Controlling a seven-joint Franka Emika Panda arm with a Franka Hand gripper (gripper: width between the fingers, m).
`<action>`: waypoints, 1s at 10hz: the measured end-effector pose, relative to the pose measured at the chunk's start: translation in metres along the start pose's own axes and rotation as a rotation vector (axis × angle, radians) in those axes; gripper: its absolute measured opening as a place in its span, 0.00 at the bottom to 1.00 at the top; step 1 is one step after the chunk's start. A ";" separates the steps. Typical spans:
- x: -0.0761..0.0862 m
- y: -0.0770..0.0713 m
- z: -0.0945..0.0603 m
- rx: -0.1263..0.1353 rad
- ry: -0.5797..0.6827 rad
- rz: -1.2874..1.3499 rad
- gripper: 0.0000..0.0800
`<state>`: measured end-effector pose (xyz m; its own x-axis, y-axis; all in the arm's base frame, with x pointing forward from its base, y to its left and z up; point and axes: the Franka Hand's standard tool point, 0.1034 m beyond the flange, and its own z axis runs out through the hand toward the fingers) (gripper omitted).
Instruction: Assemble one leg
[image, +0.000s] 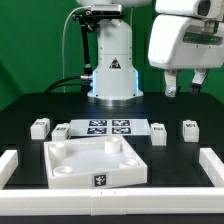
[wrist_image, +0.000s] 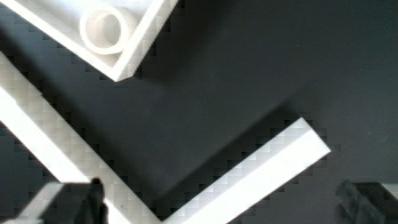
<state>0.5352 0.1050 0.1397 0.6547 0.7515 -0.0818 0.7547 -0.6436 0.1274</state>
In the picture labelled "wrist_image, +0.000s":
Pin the white U-shaped obstacle fence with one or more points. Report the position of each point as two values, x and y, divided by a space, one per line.
260 174

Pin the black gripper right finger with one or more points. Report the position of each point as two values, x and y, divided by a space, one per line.
369 203

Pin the white square tabletop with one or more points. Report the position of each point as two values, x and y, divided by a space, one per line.
104 28

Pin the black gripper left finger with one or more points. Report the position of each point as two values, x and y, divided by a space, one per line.
68 204

